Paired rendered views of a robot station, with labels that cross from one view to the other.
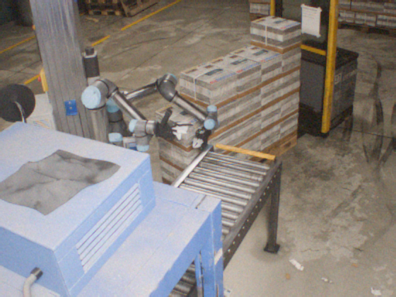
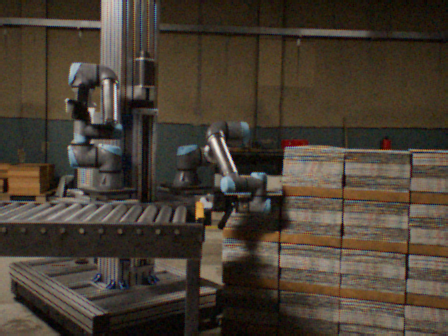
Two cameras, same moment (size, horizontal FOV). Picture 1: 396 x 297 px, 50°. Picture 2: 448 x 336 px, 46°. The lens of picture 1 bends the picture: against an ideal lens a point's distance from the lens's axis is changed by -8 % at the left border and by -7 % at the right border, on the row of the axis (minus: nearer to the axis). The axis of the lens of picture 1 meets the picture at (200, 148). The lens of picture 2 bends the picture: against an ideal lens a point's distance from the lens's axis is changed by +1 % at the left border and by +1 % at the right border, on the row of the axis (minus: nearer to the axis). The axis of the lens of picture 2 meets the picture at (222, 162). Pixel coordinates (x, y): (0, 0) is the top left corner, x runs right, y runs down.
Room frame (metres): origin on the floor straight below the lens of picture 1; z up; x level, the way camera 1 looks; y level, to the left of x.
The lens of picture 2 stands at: (1.55, -2.11, 1.12)
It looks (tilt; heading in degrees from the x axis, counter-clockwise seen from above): 3 degrees down; 59
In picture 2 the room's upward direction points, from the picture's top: 1 degrees clockwise
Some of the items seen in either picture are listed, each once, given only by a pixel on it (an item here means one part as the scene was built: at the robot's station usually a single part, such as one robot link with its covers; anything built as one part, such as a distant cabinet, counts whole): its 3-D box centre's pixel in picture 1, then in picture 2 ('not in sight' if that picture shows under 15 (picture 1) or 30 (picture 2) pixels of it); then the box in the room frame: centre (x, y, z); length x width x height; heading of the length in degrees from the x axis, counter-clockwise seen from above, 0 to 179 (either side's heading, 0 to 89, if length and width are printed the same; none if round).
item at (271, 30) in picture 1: (275, 85); not in sight; (3.91, -0.75, 0.65); 0.39 x 0.30 x 1.29; 42
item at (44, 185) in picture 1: (50, 172); not in sight; (1.03, 0.43, 1.78); 0.32 x 0.28 x 0.05; 61
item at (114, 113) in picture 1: (114, 108); (188, 156); (2.97, 0.61, 0.98); 0.13 x 0.12 x 0.14; 170
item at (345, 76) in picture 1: (319, 83); not in sight; (4.45, -1.35, 0.40); 0.69 x 0.55 x 0.80; 42
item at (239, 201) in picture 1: (213, 195); (80, 217); (2.15, -0.06, 0.77); 0.47 x 0.05 x 0.05; 61
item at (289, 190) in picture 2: (218, 99); (313, 190); (3.26, -0.17, 0.86); 0.29 x 0.16 x 0.04; 131
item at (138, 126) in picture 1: (139, 126); not in sight; (2.27, 0.34, 1.21); 0.11 x 0.08 x 0.09; 72
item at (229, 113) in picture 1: (223, 136); (342, 277); (3.43, -0.21, 0.42); 1.17 x 0.39 x 0.83; 132
